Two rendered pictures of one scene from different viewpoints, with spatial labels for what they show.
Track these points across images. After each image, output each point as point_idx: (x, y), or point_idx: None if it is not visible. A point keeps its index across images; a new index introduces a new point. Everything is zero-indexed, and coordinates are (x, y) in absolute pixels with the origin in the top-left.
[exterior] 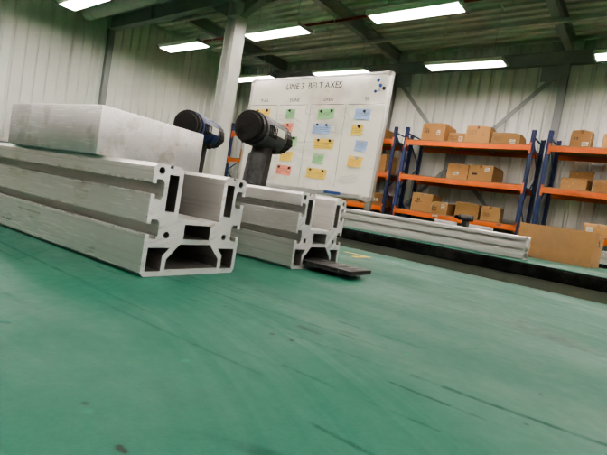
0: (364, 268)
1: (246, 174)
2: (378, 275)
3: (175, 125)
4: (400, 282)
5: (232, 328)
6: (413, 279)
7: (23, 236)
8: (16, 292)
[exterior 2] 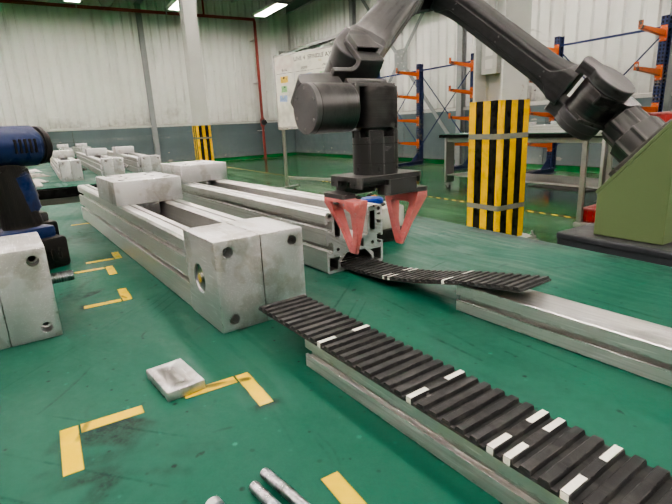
0: (60, 221)
1: (36, 189)
2: (73, 217)
3: (51, 147)
4: (75, 215)
5: None
6: (53, 218)
7: None
8: None
